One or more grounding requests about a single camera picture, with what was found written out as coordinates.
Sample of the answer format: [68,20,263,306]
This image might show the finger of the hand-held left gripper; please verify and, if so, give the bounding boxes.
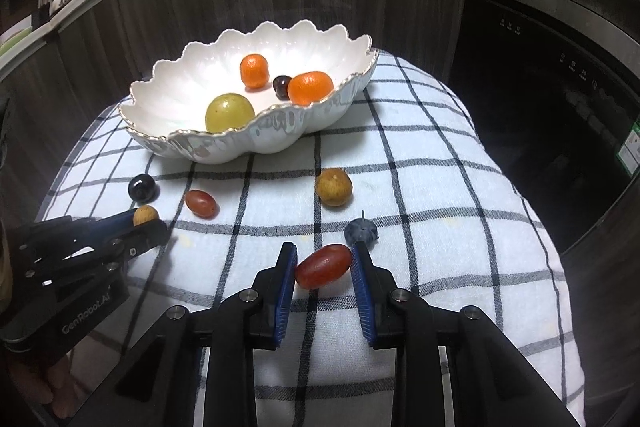
[70,209,138,243]
[60,221,170,270]

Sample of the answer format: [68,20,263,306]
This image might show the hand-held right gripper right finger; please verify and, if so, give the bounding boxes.
[350,242,586,427]

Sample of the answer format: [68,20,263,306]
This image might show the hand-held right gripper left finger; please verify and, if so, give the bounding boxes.
[67,242,298,427]

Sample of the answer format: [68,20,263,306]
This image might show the tan longan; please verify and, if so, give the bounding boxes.
[315,168,353,208]
[133,205,160,227]

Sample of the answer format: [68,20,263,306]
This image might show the red grape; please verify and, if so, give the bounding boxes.
[295,244,353,290]
[185,190,219,219]

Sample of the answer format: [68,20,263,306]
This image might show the yellow-green apple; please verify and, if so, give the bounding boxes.
[205,93,256,133]

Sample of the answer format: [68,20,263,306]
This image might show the white scalloped ceramic bowl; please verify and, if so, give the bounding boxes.
[118,20,380,165]

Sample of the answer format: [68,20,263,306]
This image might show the small mandarin orange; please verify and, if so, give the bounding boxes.
[239,53,271,90]

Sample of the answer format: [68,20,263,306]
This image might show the person's left hand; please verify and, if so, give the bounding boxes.
[7,347,83,419]

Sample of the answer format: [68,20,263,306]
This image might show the dark purple plum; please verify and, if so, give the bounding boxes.
[128,174,157,202]

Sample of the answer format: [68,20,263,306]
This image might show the blueberry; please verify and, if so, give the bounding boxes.
[344,211,379,247]

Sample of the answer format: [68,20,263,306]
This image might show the blue checked white cloth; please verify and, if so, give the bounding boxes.
[37,49,586,427]

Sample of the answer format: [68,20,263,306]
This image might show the green plastic basin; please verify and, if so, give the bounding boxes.
[0,27,33,60]

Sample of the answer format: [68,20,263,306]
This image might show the black built-in dishwasher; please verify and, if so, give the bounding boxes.
[450,0,640,258]

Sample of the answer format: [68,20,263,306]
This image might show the green sticker label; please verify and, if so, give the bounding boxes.
[617,122,640,178]

